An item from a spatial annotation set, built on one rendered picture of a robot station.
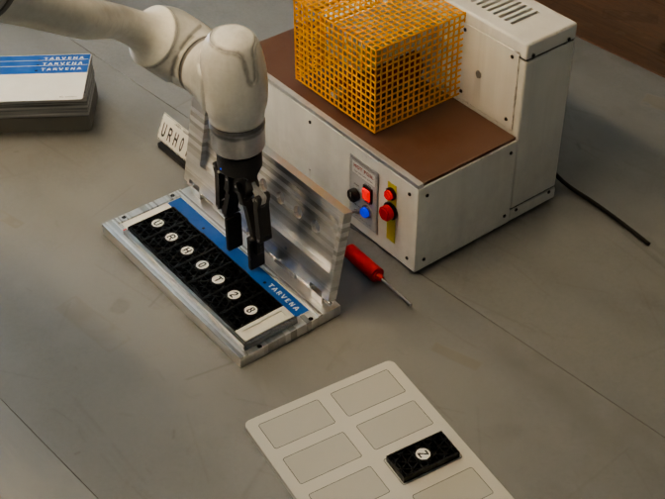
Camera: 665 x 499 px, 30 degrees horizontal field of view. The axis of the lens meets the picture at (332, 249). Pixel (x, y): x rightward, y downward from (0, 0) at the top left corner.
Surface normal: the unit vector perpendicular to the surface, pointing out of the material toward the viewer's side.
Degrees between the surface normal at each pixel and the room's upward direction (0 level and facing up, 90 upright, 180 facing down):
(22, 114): 90
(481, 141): 0
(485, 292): 0
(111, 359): 0
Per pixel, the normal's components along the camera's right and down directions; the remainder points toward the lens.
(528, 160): 0.61, 0.50
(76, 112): 0.04, 0.64
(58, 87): 0.00, -0.77
